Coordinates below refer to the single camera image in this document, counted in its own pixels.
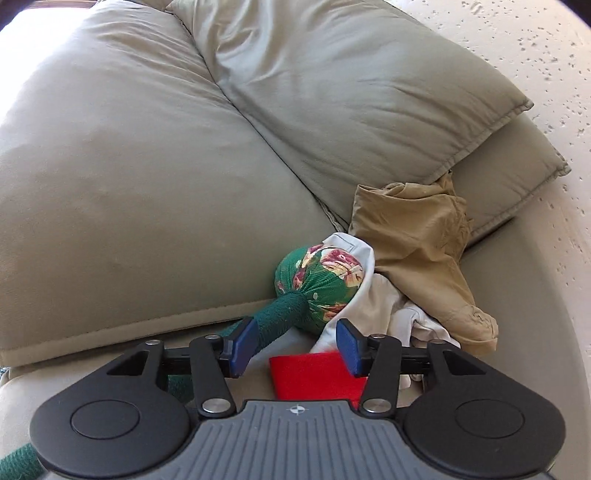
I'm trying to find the grey bed mattress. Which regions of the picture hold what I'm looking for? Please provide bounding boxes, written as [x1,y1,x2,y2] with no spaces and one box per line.
[0,330,462,462]

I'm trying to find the light grey garment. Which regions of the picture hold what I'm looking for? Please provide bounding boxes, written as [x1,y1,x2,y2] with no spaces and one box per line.
[390,302,462,384]

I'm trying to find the large olive pillow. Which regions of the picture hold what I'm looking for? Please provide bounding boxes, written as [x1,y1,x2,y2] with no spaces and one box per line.
[165,0,534,232]

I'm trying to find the grey padded headboard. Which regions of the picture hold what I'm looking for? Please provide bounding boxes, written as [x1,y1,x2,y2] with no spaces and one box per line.
[457,215,588,416]

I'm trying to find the olive seat cushion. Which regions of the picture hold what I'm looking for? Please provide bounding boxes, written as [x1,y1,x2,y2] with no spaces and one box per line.
[0,0,352,367]

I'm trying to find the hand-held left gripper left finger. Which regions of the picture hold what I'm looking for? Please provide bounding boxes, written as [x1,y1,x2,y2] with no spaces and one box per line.
[107,316,258,417]

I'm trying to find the red t-shirt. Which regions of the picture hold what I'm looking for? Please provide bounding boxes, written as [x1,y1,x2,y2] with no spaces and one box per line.
[269,352,370,409]

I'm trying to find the tan pants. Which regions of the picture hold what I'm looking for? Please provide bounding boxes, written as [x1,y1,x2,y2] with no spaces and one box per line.
[348,173,500,359]

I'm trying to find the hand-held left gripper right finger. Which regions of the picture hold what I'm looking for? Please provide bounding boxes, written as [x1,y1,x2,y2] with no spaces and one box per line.
[336,318,485,417]

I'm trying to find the beige garment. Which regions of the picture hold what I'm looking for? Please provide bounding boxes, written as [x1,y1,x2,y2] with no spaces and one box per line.
[313,231,416,393]

